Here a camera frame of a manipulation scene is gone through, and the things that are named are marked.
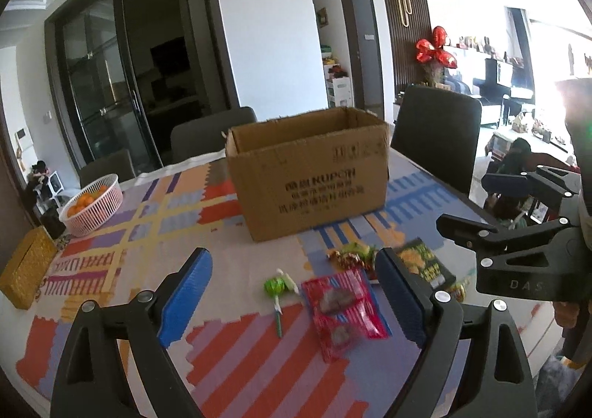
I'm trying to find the dark green snack packet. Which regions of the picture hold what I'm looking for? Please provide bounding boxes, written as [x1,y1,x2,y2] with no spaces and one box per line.
[394,238,457,291]

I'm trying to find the gold red candy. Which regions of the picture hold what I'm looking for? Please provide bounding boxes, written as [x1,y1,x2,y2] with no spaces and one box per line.
[327,243,377,280]

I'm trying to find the red snack packet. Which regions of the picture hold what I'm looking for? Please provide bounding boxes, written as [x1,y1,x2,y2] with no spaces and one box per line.
[300,268,391,363]

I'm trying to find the green lollipop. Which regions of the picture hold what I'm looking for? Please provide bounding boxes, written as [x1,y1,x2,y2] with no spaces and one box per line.
[263,268,300,339]

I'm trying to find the black upright piano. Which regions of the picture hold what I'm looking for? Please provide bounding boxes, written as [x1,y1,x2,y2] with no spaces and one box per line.
[472,57,536,104]

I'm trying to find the dark chair right side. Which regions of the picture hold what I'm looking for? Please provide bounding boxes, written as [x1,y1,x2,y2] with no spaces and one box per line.
[391,85,482,195]

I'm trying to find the yellow woven tissue box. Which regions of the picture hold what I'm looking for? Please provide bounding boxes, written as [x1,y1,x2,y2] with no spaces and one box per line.
[0,227,57,310]

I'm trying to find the black cup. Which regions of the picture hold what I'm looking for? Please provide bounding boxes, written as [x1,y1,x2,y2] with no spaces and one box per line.
[40,208,65,240]

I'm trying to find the oranges in basket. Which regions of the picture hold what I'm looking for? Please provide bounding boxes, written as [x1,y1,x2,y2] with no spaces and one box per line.
[67,185,107,217]

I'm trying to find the pink basket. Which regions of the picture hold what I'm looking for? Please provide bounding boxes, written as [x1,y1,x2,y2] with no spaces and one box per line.
[59,173,124,237]

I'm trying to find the red foil balloon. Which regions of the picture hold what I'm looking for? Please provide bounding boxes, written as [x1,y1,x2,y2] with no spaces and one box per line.
[416,26,458,69]

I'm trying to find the brown cardboard box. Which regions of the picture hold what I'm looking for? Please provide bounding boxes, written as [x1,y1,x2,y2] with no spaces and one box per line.
[225,107,389,241]

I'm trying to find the white storage shelf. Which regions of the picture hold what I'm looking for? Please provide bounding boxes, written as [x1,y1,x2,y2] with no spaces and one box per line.
[323,64,354,108]

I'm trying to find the colourful patterned table mat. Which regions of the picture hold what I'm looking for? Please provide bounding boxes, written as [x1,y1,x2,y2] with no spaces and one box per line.
[15,149,552,418]

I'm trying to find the dark chair far left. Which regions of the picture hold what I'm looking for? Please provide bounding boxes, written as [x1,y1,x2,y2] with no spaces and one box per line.
[79,148,137,187]

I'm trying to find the dark chair behind box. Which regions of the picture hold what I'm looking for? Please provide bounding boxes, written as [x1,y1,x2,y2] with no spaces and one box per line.
[171,106,257,163]

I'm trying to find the black glass sliding door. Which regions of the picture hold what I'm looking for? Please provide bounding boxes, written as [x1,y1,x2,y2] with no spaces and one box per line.
[47,0,233,172]

